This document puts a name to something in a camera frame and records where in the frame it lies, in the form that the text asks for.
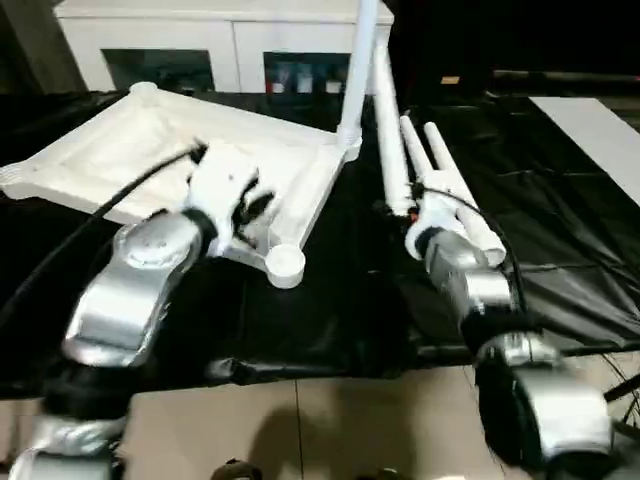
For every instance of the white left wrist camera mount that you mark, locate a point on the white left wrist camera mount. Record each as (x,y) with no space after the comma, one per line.
(220,185)

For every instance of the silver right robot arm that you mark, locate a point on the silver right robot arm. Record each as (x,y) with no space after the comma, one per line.
(480,285)

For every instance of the black robot foot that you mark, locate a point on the black robot foot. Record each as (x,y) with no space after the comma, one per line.
(237,470)

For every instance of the black metal stand frame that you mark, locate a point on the black metal stand frame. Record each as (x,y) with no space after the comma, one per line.
(622,390)

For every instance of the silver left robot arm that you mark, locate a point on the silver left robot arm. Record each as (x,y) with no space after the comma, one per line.
(125,300)

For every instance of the white cabinet with glass doors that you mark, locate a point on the white cabinet with glass doors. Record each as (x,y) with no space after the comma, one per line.
(225,35)

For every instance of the white plastic table leg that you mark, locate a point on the white plastic table leg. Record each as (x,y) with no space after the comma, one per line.
(357,75)
(450,165)
(392,140)
(415,145)

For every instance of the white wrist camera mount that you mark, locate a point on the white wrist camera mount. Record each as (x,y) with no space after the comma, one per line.
(440,200)
(220,185)

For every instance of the black work mat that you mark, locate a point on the black work mat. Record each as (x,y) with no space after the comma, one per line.
(325,310)

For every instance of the black metal rail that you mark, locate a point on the black metal rail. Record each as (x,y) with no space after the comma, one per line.
(565,76)

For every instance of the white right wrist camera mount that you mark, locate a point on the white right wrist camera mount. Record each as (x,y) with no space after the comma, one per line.
(440,200)

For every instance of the small tan label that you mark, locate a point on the small tan label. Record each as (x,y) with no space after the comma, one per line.
(450,79)

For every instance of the white flat board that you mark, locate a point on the white flat board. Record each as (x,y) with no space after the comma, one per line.
(595,135)

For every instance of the white plastic table top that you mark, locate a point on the white plastic table top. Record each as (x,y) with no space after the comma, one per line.
(125,140)

